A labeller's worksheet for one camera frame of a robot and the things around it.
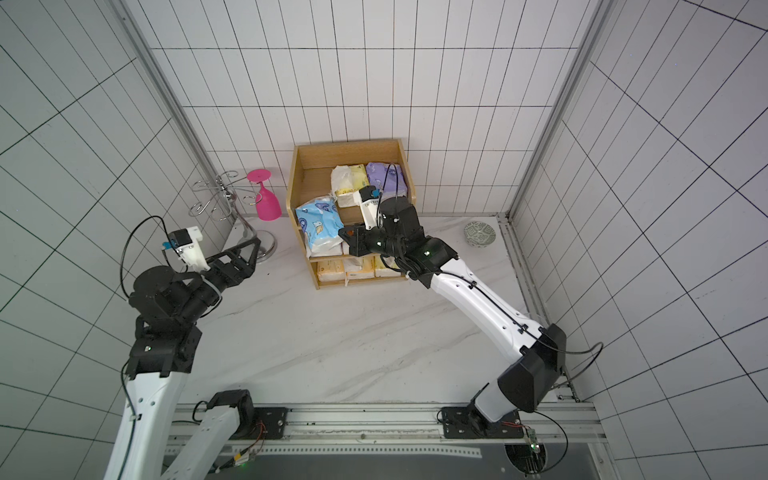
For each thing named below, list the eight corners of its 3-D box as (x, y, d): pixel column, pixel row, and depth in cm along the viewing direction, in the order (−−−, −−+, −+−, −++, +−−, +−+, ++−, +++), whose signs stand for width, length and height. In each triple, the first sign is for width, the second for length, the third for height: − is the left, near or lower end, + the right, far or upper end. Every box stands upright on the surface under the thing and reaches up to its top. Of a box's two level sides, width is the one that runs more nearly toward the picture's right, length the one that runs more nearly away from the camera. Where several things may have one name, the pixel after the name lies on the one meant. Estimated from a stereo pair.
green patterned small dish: (464, 247, 113) (468, 238, 108) (461, 230, 118) (463, 221, 114) (492, 248, 113) (497, 238, 108) (487, 230, 118) (491, 221, 114)
